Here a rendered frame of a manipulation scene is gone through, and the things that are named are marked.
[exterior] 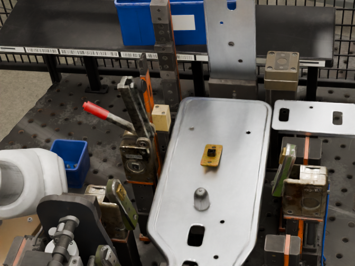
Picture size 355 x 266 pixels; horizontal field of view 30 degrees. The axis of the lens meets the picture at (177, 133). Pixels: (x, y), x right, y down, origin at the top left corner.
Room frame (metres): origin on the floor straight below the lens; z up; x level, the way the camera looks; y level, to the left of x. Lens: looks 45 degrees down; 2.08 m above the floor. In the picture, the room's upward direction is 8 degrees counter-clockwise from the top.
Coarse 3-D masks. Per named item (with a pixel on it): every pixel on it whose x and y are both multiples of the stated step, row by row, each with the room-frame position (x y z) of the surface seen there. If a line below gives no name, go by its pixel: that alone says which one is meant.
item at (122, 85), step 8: (128, 80) 1.03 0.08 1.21; (144, 80) 1.01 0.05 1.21; (120, 88) 1.00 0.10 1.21; (128, 88) 1.00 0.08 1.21; (136, 88) 1.01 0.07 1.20; (144, 88) 1.00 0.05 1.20; (128, 96) 1.00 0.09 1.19; (136, 96) 1.02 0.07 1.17; (128, 104) 1.00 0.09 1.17; (136, 104) 1.02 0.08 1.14; (128, 112) 1.00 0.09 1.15; (136, 112) 0.99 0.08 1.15; (144, 112) 1.02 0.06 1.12; (136, 120) 1.00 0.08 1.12; (144, 120) 1.02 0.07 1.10; (136, 128) 1.00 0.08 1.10; (144, 128) 0.99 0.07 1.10; (144, 136) 0.99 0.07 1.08; (152, 136) 1.02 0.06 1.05
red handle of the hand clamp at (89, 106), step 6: (84, 102) 1.05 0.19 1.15; (90, 102) 1.05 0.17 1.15; (84, 108) 1.04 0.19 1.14; (90, 108) 1.03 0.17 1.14; (96, 108) 1.04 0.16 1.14; (102, 108) 1.04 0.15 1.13; (96, 114) 1.03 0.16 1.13; (102, 114) 1.03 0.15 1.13; (108, 114) 1.03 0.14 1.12; (108, 120) 1.02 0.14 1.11; (114, 120) 1.02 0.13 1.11; (120, 120) 1.02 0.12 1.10; (120, 126) 1.02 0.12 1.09; (126, 126) 1.01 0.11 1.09; (132, 126) 1.02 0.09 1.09; (132, 132) 1.01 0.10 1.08
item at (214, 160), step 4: (208, 144) 1.01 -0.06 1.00; (204, 148) 1.00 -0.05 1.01; (208, 148) 1.00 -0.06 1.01; (212, 148) 1.00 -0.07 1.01; (216, 148) 0.99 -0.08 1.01; (220, 148) 0.99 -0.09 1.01; (204, 152) 0.98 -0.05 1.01; (208, 152) 0.97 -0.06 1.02; (212, 152) 0.97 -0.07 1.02; (216, 152) 0.98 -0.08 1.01; (220, 152) 0.98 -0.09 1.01; (204, 156) 0.97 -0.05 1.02; (208, 156) 0.97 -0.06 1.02; (212, 156) 0.96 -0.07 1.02; (216, 156) 0.96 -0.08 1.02; (204, 160) 0.95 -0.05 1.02; (208, 160) 0.95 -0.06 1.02; (212, 160) 0.95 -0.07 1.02; (216, 160) 0.95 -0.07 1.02; (200, 164) 0.94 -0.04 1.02; (204, 164) 0.94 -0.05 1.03; (208, 164) 0.94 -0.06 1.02; (212, 164) 0.93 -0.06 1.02; (216, 164) 0.93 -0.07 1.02
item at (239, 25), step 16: (208, 0) 1.24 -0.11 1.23; (224, 0) 1.23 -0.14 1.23; (240, 0) 1.22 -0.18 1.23; (208, 16) 1.24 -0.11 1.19; (224, 16) 1.23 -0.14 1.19; (240, 16) 1.22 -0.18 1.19; (208, 32) 1.24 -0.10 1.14; (224, 32) 1.23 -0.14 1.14; (240, 32) 1.22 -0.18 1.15; (208, 48) 1.24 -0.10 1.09; (224, 48) 1.23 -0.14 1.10; (240, 48) 1.22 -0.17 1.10; (224, 64) 1.23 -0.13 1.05; (240, 64) 1.22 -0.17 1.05
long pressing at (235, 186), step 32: (224, 128) 1.06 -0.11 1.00; (256, 128) 1.05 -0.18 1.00; (192, 160) 0.97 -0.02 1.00; (224, 160) 0.96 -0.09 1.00; (256, 160) 0.95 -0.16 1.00; (160, 192) 0.90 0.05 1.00; (192, 192) 0.89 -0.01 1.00; (224, 192) 0.87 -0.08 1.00; (256, 192) 0.86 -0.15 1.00; (160, 224) 0.81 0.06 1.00; (192, 224) 0.80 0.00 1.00; (224, 224) 0.79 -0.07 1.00; (256, 224) 0.78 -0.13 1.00; (192, 256) 0.73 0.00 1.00; (224, 256) 0.72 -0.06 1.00
